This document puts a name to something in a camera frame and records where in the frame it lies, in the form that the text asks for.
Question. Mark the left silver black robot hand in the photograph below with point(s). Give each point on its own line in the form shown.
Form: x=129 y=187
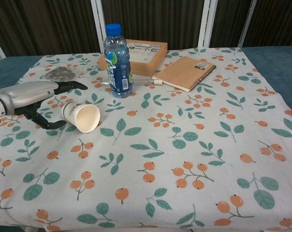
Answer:
x=27 y=95

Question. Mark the white paper cup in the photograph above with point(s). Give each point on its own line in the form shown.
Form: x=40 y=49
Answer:
x=81 y=116

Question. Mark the clear bag of dark pieces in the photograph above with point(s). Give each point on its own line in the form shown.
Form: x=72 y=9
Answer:
x=60 y=73

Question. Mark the blue-capped plastic drink bottle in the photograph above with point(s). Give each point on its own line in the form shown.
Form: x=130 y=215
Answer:
x=118 y=65

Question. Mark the clear glass tube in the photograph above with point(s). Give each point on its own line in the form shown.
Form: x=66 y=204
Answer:
x=142 y=80

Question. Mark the floral fruit-print tablecloth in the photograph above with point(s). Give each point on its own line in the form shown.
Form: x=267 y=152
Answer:
x=150 y=149

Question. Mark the brown spiral notebook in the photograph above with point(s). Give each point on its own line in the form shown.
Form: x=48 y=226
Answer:
x=184 y=72

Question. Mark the wooden picture frame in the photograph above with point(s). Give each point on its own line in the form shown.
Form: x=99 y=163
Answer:
x=145 y=60

